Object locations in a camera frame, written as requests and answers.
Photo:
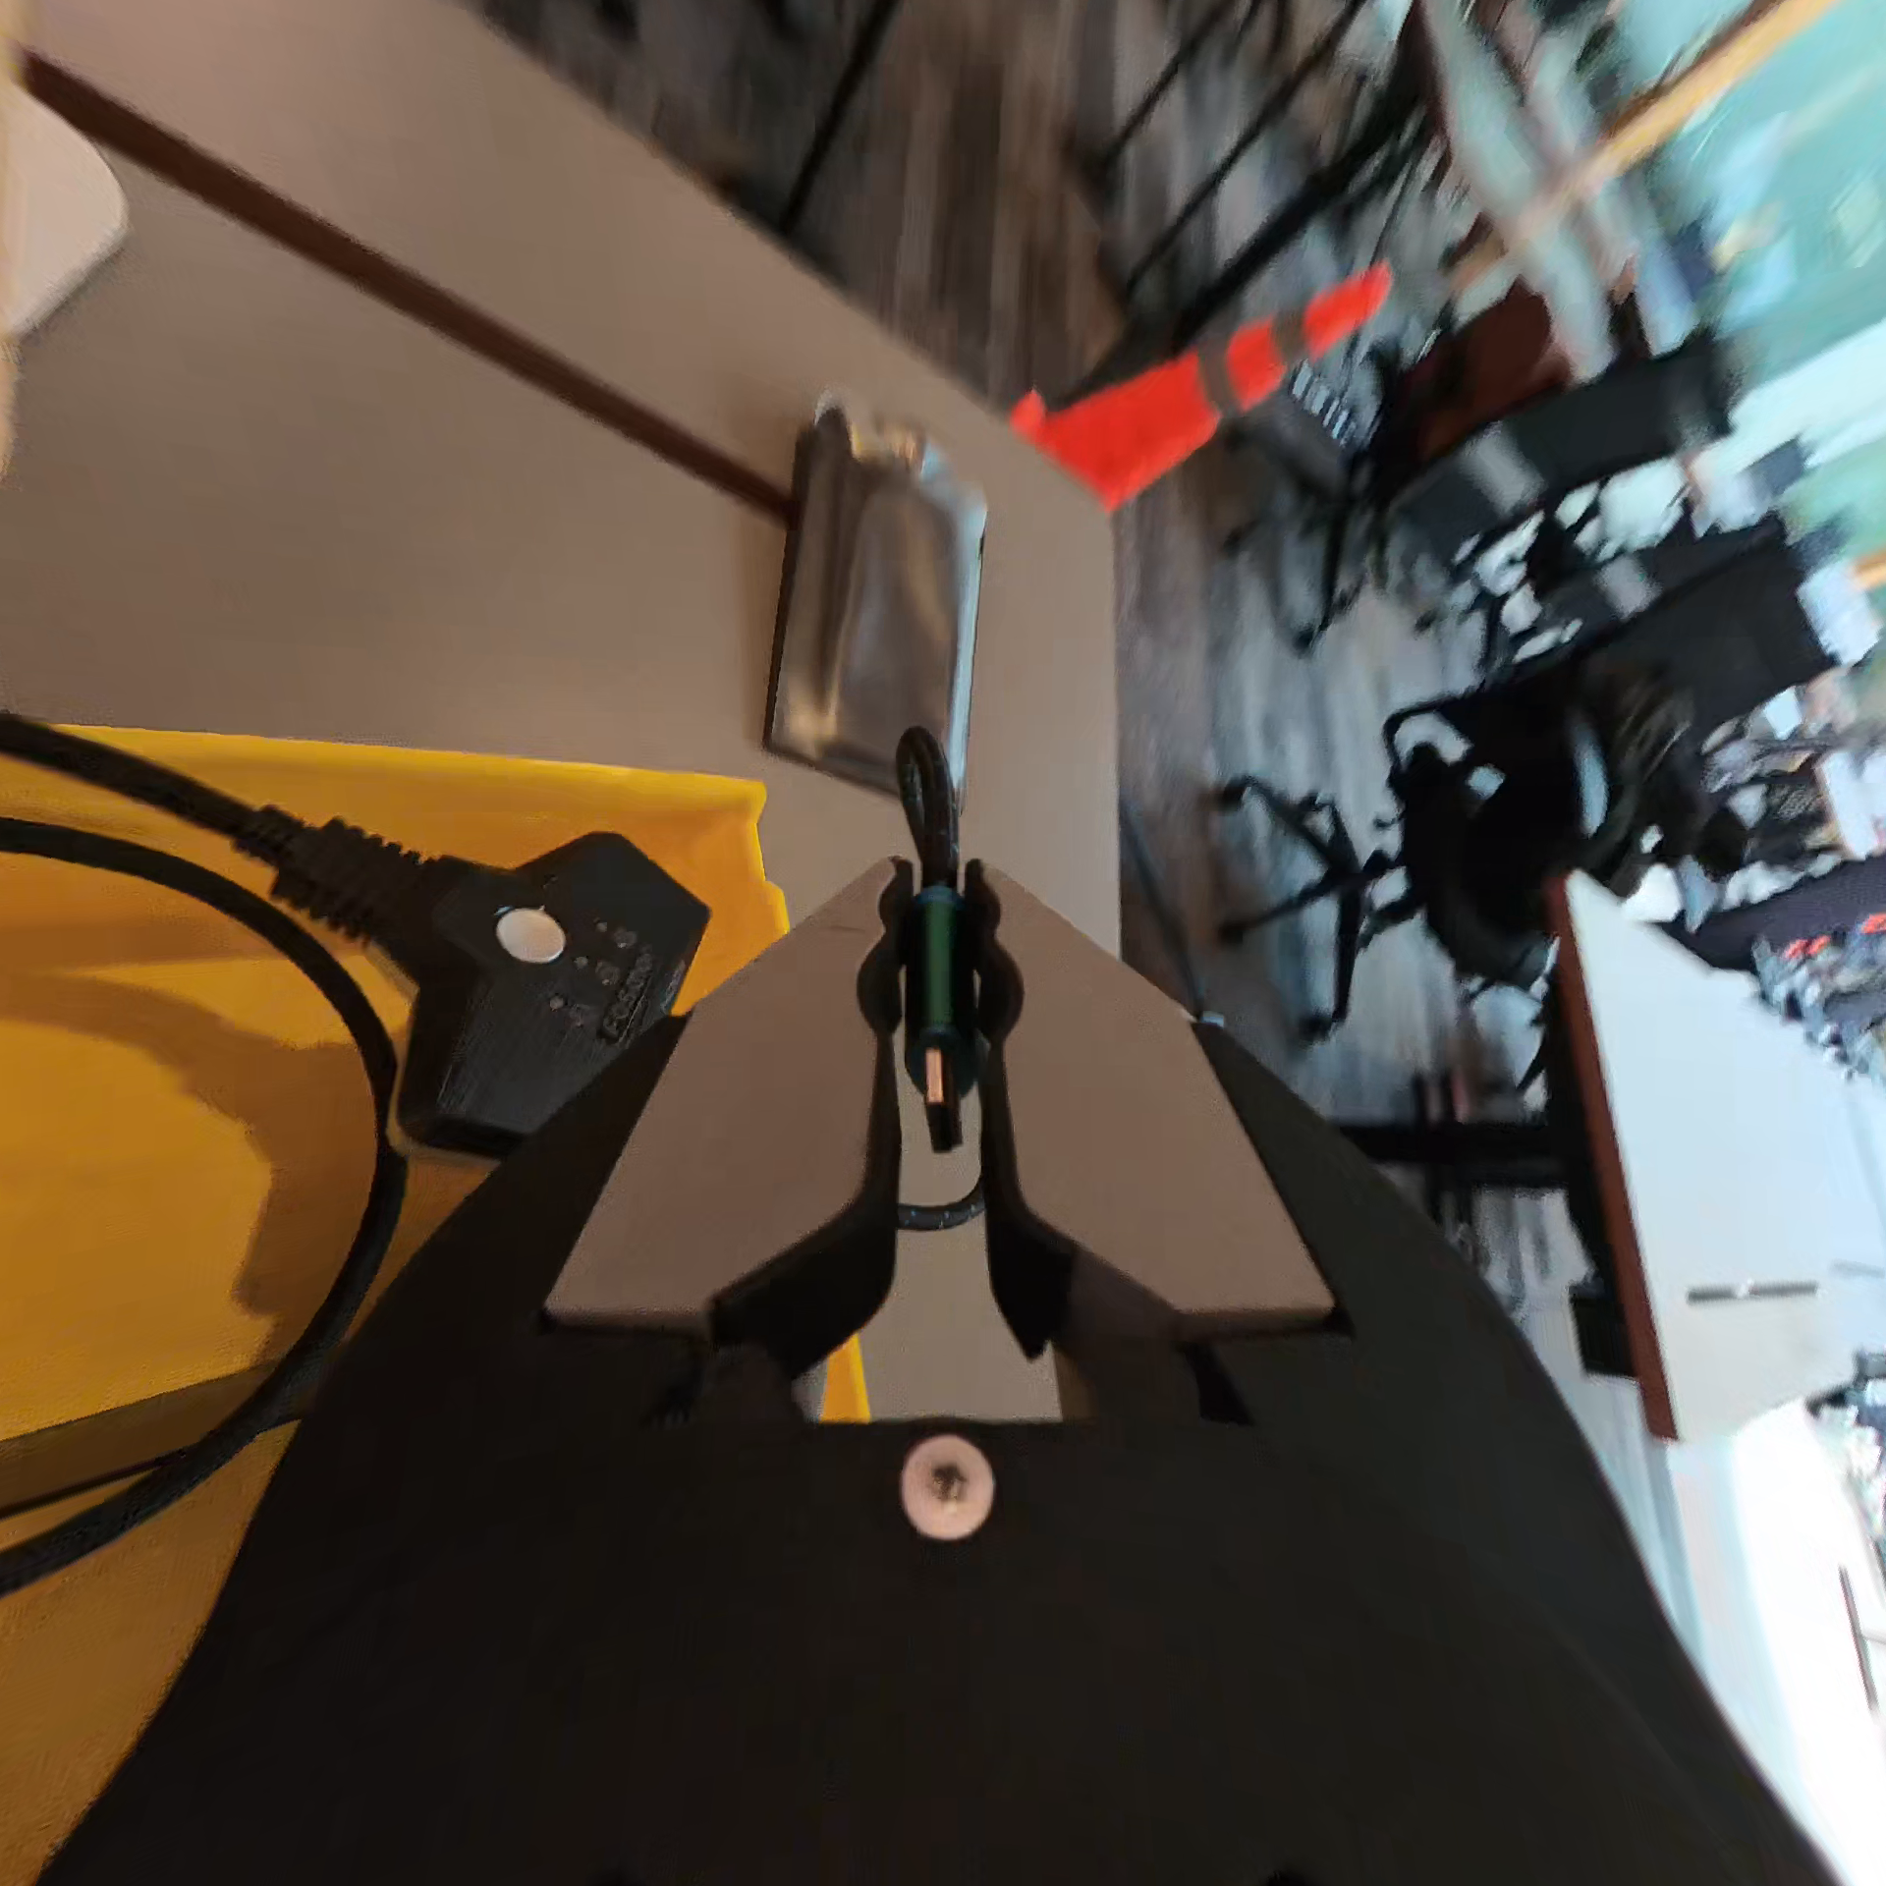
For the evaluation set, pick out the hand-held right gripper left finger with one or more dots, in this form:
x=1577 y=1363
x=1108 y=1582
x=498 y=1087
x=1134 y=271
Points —
x=707 y=1166

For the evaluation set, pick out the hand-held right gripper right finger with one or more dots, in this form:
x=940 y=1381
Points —
x=1166 y=1166

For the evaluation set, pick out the black hdmi switch box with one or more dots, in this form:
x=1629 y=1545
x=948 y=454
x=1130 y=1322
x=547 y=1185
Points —
x=547 y=1017

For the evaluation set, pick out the yellow plastic bin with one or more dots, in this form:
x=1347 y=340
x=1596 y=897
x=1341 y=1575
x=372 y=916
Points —
x=148 y=1105

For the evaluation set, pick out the flat silver grey bag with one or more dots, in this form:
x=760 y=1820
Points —
x=877 y=622

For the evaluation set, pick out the white office desk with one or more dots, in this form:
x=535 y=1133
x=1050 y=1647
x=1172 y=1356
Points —
x=1741 y=1150

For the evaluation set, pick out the orange traffic cone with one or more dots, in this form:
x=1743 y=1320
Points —
x=1149 y=422

